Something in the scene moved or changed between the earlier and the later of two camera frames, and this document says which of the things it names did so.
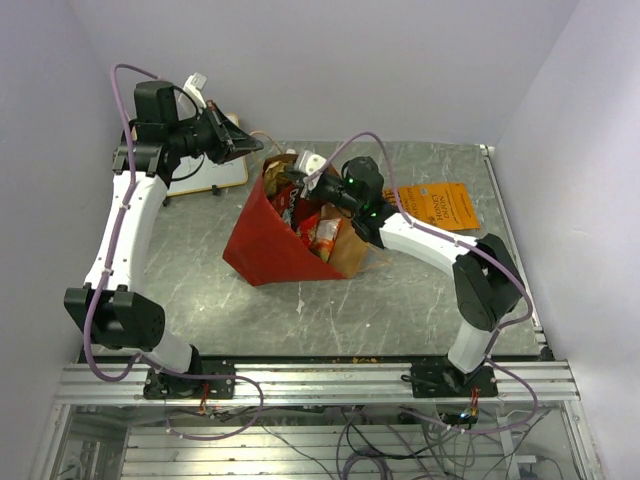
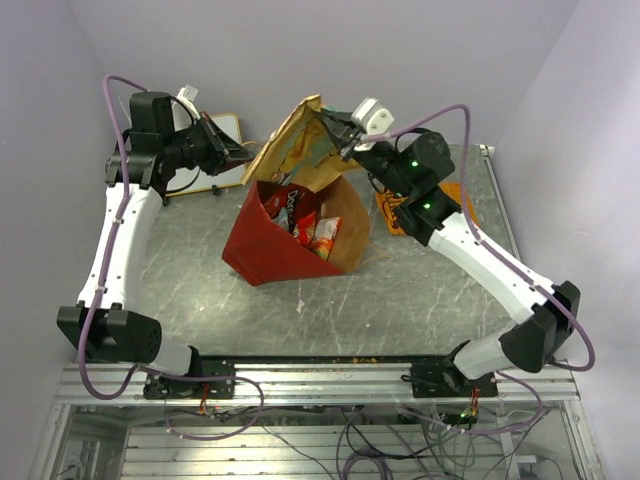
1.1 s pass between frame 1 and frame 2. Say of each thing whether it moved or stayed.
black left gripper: moved
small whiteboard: stayed
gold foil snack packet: moved
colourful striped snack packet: stayed
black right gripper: moved
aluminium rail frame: stayed
